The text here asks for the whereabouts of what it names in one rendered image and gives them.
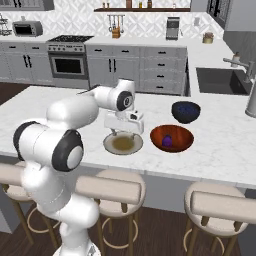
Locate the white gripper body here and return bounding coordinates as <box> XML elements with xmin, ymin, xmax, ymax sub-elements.
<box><xmin>103</xmin><ymin>112</ymin><xmax>145</xmax><ymax>136</ymax></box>

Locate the purple eggplant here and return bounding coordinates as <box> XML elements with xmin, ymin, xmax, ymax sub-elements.
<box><xmin>161</xmin><ymin>134</ymin><xmax>174</xmax><ymax>149</ymax></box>

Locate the dark blue bowl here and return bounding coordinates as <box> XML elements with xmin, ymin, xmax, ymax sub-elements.
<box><xmin>171</xmin><ymin>100</ymin><xmax>202</xmax><ymax>125</ymax></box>

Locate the beige round plate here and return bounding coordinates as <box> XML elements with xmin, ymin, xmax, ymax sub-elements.
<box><xmin>102</xmin><ymin>131</ymin><xmax>144</xmax><ymax>156</ymax></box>

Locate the red-brown wooden plate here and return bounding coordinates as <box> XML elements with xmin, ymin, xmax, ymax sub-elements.
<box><xmin>149</xmin><ymin>124</ymin><xmax>195</xmax><ymax>154</ymax></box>

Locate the grey base cupboard run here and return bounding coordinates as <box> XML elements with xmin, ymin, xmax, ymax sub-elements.
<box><xmin>85</xmin><ymin>43</ymin><xmax>188</xmax><ymax>96</ymax></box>
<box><xmin>0</xmin><ymin>41</ymin><xmax>54</xmax><ymax>85</ymax></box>

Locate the beige bar stool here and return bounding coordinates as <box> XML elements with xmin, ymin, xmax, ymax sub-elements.
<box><xmin>75</xmin><ymin>168</ymin><xmax>147</xmax><ymax>256</ymax></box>
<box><xmin>182</xmin><ymin>181</ymin><xmax>256</xmax><ymax>256</ymax></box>
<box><xmin>0</xmin><ymin>161</ymin><xmax>62</xmax><ymax>248</ymax></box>

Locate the steel stove with oven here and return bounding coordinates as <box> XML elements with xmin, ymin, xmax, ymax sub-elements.
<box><xmin>46</xmin><ymin>34</ymin><xmax>95</xmax><ymax>90</ymax></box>

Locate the dark sink basin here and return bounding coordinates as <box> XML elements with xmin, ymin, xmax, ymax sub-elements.
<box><xmin>195</xmin><ymin>66</ymin><xmax>252</xmax><ymax>97</ymax></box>

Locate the grey coffee machine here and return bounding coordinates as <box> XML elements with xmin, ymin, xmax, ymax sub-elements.
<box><xmin>165</xmin><ymin>16</ymin><xmax>181</xmax><ymax>41</ymax></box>

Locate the beige jar with lid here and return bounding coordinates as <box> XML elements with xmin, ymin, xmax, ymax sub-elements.
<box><xmin>202</xmin><ymin>31</ymin><xmax>215</xmax><ymax>45</ymax></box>

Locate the grey metal cylinder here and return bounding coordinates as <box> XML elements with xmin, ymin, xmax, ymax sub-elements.
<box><xmin>245</xmin><ymin>75</ymin><xmax>256</xmax><ymax>119</ymax></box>

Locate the small soap bottle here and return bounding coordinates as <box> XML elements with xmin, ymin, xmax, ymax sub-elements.
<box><xmin>231</xmin><ymin>51</ymin><xmax>241</xmax><ymax>68</ymax></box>

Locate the grey metal tap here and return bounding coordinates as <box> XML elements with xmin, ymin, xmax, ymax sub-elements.
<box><xmin>222</xmin><ymin>57</ymin><xmax>256</xmax><ymax>85</ymax></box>

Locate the grey toaster oven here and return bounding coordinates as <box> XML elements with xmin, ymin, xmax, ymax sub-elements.
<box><xmin>11</xmin><ymin>20</ymin><xmax>44</xmax><ymax>38</ymax></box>

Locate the rail with hanging tools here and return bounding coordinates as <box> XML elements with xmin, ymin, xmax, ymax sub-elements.
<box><xmin>106</xmin><ymin>13</ymin><xmax>126</xmax><ymax>35</ymax></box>

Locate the dark wooden wall shelf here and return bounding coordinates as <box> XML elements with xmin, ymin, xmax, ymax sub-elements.
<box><xmin>93</xmin><ymin>7</ymin><xmax>191</xmax><ymax>13</ymax></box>

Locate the wire stand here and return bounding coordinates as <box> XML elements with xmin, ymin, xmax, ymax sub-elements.
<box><xmin>0</xmin><ymin>13</ymin><xmax>13</xmax><ymax>36</ymax></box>

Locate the grey wall cupboard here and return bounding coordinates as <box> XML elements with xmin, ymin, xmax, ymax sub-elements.
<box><xmin>0</xmin><ymin>0</ymin><xmax>55</xmax><ymax>12</ymax></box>

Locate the glass-door wall cupboard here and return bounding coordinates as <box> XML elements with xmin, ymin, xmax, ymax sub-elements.
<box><xmin>190</xmin><ymin>0</ymin><xmax>256</xmax><ymax>33</ymax></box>

